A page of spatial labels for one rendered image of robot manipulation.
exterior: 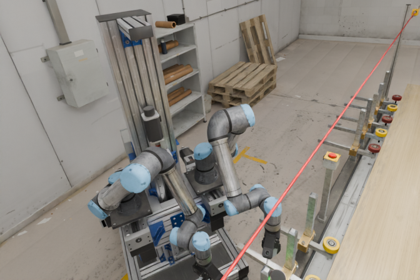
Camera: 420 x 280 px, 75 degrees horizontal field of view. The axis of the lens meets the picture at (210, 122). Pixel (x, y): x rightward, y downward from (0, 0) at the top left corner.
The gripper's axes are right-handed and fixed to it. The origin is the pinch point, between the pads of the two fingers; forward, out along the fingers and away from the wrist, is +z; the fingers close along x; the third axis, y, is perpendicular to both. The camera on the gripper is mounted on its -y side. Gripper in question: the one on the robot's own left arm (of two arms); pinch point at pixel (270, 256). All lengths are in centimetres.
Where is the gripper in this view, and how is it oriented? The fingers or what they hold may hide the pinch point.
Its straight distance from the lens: 152.8
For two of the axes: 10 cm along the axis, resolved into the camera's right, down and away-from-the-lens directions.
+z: 0.9, 8.6, 5.0
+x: -9.4, -0.8, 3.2
